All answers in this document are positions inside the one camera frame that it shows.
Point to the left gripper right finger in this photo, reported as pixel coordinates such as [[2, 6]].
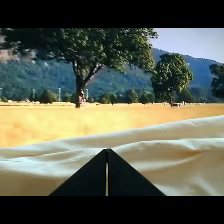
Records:
[[126, 180]]

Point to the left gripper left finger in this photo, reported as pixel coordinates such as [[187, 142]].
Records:
[[90, 180]]

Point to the cream garment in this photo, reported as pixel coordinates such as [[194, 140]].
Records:
[[180, 163]]

